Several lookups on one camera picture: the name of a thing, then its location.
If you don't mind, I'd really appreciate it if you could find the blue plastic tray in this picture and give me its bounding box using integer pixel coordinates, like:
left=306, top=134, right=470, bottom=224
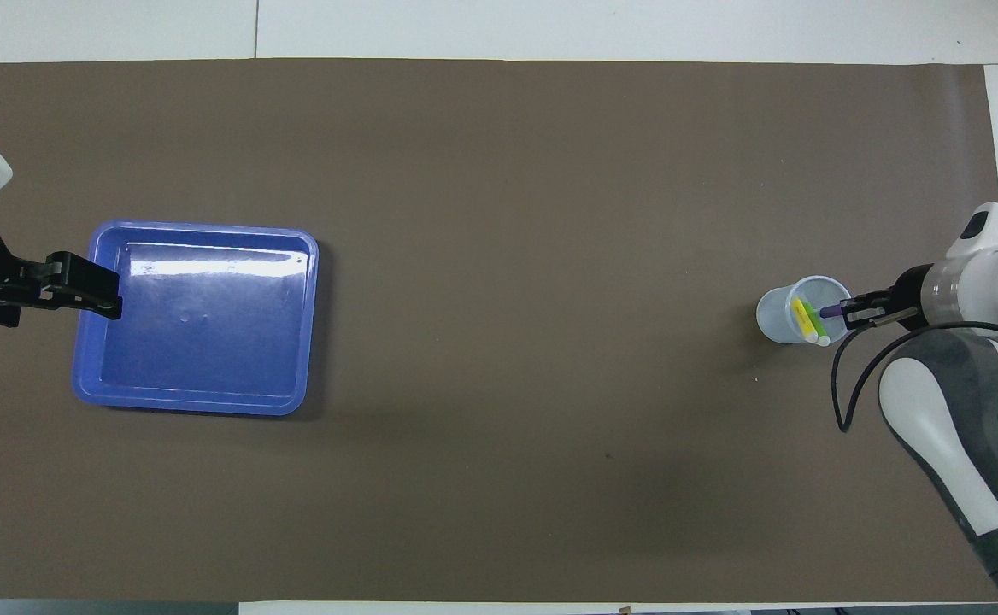
left=72, top=220, right=320, bottom=417

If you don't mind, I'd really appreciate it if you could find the yellow marker pen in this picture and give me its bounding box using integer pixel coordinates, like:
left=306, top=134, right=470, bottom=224
left=791, top=297, right=818, bottom=344

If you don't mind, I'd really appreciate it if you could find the clear plastic cup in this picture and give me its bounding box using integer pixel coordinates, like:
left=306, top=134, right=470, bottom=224
left=755, top=274, right=854, bottom=346

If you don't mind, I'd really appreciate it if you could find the green marker pen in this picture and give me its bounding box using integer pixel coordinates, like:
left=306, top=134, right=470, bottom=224
left=802, top=301, right=831, bottom=347

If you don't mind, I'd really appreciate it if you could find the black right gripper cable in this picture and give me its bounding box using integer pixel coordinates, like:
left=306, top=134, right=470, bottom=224
left=832, top=320, right=998, bottom=434

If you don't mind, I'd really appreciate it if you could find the brown table mat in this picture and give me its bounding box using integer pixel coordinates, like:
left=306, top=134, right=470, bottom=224
left=0, top=58, right=998, bottom=603

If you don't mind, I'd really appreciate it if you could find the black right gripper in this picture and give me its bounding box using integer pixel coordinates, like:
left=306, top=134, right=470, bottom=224
left=841, top=265, right=933, bottom=332

